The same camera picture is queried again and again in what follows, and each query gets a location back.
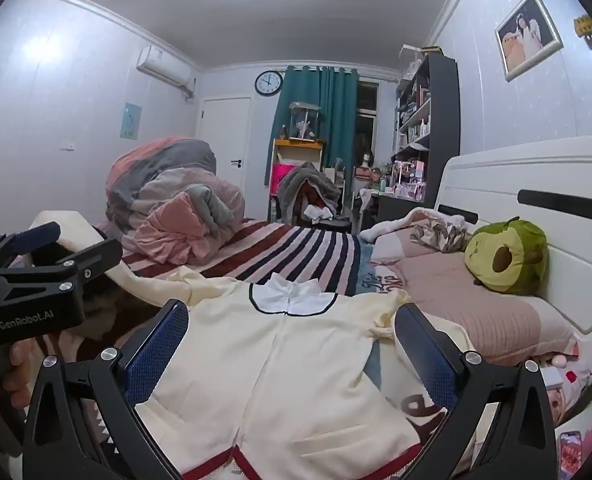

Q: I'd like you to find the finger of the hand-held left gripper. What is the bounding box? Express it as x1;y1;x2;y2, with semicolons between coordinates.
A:
0;221;76;274
0;238;124;287

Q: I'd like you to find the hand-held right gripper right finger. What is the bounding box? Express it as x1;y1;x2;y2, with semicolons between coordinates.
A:
393;302;562;480

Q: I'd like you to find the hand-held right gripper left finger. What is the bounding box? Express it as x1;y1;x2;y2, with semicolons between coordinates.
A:
22;299;191;480

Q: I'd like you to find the cream garment with red trim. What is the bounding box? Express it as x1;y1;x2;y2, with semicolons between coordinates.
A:
136;266;469;480

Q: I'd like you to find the chair with grey clothes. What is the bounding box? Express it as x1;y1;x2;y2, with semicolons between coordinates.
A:
277;162;353;233

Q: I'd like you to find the person's left hand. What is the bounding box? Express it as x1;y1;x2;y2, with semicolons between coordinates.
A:
0;337;42;403

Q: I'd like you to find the pink and grey quilt pile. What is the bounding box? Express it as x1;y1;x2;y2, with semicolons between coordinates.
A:
104;135;247;266

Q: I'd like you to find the leaf print cloth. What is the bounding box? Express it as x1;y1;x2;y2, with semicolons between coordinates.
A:
358;208;479;254

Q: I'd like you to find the green avocado plush pillow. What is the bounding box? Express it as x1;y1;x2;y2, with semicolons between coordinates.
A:
463;216;549;296

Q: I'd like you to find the white door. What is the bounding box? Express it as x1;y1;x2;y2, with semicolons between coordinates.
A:
196;96;253;221

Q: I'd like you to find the smartphone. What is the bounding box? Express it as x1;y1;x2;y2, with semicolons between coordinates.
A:
558;430;585;477

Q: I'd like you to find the white air conditioner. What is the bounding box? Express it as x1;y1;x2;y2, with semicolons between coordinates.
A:
136;46;197;97

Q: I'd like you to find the white bed headboard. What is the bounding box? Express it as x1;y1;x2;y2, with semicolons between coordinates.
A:
433;135;592;376

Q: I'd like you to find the yellow shelf unit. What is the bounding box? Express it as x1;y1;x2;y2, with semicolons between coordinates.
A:
267;138;325;222

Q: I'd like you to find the glass display case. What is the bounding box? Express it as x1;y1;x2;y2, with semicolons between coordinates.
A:
288;101;321;141

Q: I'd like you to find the window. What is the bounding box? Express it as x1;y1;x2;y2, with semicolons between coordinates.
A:
354;80;379;161

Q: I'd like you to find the teal curtain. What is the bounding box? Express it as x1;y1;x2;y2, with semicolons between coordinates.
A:
265;65;361;186

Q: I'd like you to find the blue wall poster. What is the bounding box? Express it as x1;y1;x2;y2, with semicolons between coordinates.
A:
120;102;142;140

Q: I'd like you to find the round wall clock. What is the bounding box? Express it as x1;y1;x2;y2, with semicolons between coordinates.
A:
255;70;284;96

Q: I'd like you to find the framed wall picture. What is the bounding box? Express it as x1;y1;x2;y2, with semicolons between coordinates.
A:
495;0;564;82

